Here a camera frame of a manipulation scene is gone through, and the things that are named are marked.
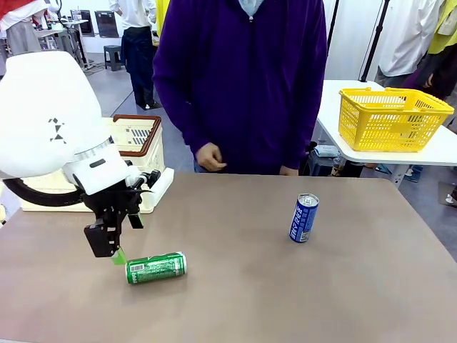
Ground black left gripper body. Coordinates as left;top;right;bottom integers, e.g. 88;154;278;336
81;187;144;222

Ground green drink can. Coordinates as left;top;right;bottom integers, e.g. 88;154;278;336
124;252;189;286

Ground blue drink can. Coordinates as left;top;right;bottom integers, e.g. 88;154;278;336
288;193;321;244

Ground person's left forearm purple sleeve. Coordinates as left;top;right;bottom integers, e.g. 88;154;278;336
280;78;328;177

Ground person's right forearm purple sleeve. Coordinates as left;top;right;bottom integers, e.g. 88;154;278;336
152;81;217;160

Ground cream basket with brown rim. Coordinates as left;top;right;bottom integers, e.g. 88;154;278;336
20;114;166;214

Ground yellow plastic shopping basket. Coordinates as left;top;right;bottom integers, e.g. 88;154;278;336
338;87;455;153

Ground person's right hand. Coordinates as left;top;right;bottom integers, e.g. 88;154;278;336
195;142;228;172

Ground grey plastic stool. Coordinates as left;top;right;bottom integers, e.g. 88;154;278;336
103;44;126;71

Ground background person dark apron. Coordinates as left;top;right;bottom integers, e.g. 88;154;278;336
109;0;162;110

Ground person in purple sweater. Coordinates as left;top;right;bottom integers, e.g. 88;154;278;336
152;0;328;177

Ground white background desk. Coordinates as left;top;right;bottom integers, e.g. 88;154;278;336
35;19;92;71

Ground black monitor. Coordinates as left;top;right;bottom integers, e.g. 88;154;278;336
70;9;90;36
94;10;118;39

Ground dark stool under table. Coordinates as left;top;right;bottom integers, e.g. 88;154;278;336
301;141;346;177

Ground background person pale trousers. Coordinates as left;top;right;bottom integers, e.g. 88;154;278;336
0;0;41;55

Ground background person yellow vest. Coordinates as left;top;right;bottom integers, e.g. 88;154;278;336
413;0;457;101
155;0;173;35

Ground blue white wipes pack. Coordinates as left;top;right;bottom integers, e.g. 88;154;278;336
316;144;340;158

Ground white side table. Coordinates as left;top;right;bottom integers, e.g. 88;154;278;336
316;79;457;187

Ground thin black stand pole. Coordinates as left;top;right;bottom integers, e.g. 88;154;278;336
328;0;340;55

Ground black tripod pole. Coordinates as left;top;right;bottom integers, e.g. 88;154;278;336
359;0;392;83

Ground background person white shirt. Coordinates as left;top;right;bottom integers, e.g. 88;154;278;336
376;0;446;89

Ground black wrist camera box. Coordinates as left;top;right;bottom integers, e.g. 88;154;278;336
84;218;121;259

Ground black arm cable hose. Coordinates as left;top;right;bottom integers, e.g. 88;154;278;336
1;177;94;209

